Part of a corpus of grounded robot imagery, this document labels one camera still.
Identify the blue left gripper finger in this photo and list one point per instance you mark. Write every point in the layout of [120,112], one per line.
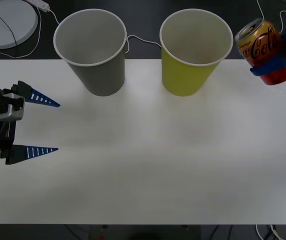
[22,153]
[32,96]

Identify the orange and red drink can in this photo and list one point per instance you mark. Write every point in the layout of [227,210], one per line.
[260,47]

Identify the grey plastic bin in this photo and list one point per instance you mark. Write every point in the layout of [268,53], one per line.
[102,75]

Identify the yellow-green plastic bin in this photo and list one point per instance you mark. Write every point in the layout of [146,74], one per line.
[182,77]

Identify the white power strip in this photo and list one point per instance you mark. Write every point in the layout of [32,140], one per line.
[40,3]

